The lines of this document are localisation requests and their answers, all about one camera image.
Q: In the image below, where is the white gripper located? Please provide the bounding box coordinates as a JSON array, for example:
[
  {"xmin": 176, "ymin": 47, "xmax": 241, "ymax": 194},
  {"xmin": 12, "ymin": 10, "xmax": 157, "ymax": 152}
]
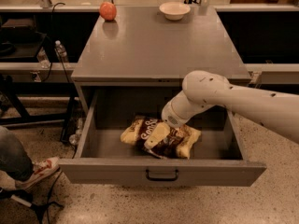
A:
[{"xmin": 144, "ymin": 101, "xmax": 187, "ymax": 149}]

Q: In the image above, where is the brown chip bag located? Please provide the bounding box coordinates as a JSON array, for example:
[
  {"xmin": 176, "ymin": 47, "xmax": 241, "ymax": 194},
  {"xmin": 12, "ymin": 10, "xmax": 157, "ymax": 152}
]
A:
[{"xmin": 121, "ymin": 115, "xmax": 201, "ymax": 159}]

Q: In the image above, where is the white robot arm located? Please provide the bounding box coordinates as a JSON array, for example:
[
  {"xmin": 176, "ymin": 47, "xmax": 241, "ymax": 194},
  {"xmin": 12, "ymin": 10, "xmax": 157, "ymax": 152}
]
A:
[{"xmin": 149, "ymin": 70, "xmax": 299, "ymax": 143}]

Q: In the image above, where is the plastic bottle on floor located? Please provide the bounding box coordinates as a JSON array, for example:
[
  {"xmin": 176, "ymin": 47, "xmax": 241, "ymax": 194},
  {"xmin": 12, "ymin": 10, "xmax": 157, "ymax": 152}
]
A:
[{"xmin": 69, "ymin": 118, "xmax": 84, "ymax": 146}]

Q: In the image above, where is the grey metal cabinet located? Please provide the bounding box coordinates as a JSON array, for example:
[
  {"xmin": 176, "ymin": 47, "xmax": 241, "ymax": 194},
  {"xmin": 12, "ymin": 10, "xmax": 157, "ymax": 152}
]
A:
[{"xmin": 72, "ymin": 6, "xmax": 250, "ymax": 110}]

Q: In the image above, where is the white and red sneaker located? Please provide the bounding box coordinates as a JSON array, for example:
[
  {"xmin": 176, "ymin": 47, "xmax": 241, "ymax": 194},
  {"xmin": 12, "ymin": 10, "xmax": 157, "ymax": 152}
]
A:
[{"xmin": 15, "ymin": 157, "xmax": 59, "ymax": 189}]

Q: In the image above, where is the white ceramic bowl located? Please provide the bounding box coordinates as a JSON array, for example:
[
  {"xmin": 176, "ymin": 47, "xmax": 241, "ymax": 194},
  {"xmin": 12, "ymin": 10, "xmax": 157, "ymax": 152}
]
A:
[{"xmin": 159, "ymin": 2, "xmax": 191, "ymax": 21}]

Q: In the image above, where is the clear plastic water bottle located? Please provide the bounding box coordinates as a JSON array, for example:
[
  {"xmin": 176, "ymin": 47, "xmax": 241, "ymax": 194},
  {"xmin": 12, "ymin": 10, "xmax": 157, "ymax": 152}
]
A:
[{"xmin": 55, "ymin": 40, "xmax": 69, "ymax": 64}]

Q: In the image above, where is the orange round fruit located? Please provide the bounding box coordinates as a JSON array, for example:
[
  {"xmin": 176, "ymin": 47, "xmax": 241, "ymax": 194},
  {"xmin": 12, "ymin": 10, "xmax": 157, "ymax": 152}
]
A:
[{"xmin": 99, "ymin": 2, "xmax": 117, "ymax": 21}]

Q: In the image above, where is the blue jeans leg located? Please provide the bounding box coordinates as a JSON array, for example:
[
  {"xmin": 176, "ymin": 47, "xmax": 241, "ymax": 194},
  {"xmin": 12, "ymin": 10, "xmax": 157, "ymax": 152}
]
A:
[{"xmin": 0, "ymin": 126, "xmax": 33, "ymax": 181}]

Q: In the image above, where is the black tripod stand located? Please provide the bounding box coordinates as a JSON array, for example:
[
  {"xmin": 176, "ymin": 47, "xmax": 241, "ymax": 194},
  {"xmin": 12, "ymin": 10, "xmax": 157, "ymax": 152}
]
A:
[{"xmin": 0, "ymin": 187, "xmax": 63, "ymax": 224}]

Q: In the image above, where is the black drawer handle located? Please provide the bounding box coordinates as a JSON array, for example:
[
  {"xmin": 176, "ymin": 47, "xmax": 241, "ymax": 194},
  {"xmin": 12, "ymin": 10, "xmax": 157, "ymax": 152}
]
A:
[{"xmin": 145, "ymin": 169, "xmax": 178, "ymax": 182}]

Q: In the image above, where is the black table frame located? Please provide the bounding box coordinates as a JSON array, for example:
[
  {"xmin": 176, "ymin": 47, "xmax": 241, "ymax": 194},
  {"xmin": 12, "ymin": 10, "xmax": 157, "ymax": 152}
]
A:
[{"xmin": 0, "ymin": 31, "xmax": 78, "ymax": 143}]

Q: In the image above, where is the black cable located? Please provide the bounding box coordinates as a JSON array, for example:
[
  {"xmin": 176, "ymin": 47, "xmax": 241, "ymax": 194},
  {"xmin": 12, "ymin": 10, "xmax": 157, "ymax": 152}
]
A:
[{"xmin": 40, "ymin": 2, "xmax": 67, "ymax": 83}]

